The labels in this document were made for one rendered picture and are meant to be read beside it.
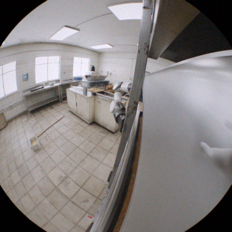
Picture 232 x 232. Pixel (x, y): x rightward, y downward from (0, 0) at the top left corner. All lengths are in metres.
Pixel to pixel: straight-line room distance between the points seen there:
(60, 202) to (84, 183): 0.54
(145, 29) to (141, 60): 0.10
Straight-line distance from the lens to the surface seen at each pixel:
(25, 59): 4.40
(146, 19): 0.30
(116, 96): 0.74
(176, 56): 0.20
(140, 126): 0.20
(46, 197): 1.68
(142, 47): 0.25
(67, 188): 1.53
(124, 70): 5.92
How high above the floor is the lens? 1.42
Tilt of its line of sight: 30 degrees down
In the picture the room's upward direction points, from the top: 8 degrees clockwise
